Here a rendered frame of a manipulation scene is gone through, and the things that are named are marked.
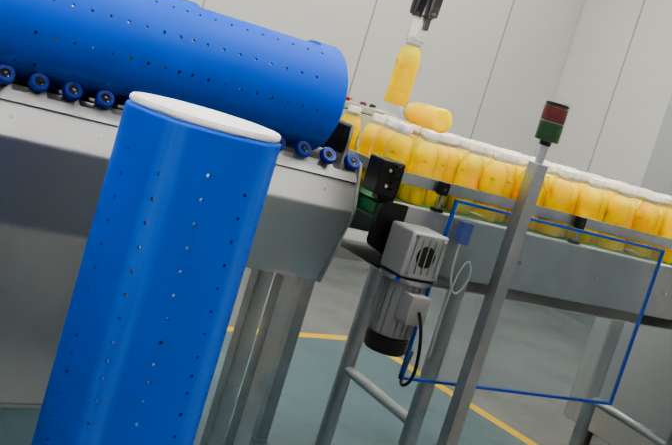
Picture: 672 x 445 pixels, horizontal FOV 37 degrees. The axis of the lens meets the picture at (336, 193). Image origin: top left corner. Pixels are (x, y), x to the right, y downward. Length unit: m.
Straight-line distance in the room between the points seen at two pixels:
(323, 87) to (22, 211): 0.77
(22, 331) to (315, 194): 0.94
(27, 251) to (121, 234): 1.16
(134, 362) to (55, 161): 0.70
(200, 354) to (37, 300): 1.21
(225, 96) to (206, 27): 0.17
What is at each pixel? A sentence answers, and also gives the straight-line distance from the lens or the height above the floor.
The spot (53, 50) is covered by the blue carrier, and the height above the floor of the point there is 1.04.
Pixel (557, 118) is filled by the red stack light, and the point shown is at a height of 1.22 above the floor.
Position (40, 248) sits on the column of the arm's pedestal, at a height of 0.48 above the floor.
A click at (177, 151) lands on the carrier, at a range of 1.67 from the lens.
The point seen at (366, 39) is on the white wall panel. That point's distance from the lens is 6.23.
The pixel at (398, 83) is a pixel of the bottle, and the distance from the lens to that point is 2.80.
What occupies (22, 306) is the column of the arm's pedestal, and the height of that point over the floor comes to 0.30.
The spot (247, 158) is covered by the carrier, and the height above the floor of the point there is 0.99.
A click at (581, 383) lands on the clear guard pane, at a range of 3.11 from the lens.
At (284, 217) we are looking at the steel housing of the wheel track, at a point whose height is 0.79.
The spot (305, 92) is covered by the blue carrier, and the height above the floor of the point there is 1.10.
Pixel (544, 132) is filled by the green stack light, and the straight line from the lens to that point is 2.59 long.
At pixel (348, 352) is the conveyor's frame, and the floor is 0.35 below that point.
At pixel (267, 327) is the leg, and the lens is 2.66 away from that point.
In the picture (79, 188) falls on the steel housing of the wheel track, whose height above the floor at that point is 0.75.
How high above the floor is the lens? 1.18
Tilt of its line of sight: 7 degrees down
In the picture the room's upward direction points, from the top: 17 degrees clockwise
